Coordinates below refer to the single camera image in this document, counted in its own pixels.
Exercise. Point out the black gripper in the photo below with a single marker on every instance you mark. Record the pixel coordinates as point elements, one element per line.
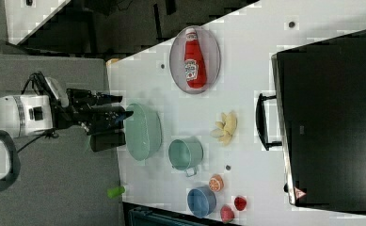
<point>98,114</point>

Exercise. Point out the yellow plush banana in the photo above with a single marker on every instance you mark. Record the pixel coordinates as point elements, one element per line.
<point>225,128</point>

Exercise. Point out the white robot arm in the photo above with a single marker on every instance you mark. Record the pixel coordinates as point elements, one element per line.
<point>30,115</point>

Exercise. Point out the black toaster oven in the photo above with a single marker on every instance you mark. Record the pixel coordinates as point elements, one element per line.
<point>321,98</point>

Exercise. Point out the green oval colander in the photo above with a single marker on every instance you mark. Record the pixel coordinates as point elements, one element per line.
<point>143,132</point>

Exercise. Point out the green cylinder toy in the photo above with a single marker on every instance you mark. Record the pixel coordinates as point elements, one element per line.
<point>115,192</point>

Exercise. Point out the green metal cup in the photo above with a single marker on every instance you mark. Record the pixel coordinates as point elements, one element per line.
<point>185,154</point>

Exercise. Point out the red ketchup bottle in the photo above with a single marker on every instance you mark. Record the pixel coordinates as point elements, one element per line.
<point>194,66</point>

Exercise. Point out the dark blue bin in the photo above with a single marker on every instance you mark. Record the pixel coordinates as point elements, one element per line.
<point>146,217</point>

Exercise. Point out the grey oval plate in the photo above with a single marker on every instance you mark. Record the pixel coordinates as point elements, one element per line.
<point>211,54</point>

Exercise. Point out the orange slice toy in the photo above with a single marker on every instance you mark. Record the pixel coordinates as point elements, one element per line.
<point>216,183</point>

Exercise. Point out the blue cup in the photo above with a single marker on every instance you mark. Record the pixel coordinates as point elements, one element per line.
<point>201,201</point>

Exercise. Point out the pink red fruit toy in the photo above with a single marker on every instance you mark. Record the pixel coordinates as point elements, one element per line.
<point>226,214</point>

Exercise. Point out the red strawberry toy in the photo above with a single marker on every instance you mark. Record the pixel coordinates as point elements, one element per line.
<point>240,203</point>

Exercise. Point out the black oven door handle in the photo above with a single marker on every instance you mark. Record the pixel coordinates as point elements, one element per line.
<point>261,123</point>

